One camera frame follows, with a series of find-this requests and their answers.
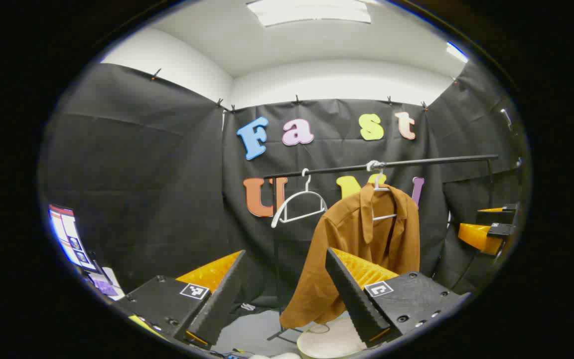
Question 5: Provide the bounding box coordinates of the white laundry hamper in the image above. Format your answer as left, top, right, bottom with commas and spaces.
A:
296, 312, 372, 359

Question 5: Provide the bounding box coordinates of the brown jacket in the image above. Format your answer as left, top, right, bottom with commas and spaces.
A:
280, 182, 421, 330

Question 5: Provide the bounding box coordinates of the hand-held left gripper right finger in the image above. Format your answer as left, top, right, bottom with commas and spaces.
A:
324, 247, 472, 350

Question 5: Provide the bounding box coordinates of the black clothes rail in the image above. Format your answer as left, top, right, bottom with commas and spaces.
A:
265, 155, 499, 342

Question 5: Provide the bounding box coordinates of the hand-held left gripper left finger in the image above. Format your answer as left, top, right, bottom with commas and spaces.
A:
116, 249, 248, 350

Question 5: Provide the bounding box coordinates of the small ceiling light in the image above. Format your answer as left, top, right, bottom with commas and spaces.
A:
445, 41, 469, 64

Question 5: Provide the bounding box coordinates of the large ceiling light panel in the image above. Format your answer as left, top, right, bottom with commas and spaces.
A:
246, 0, 371, 27

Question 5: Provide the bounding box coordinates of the white clothes hanger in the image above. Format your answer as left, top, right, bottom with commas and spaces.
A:
271, 169, 328, 229
371, 169, 398, 222

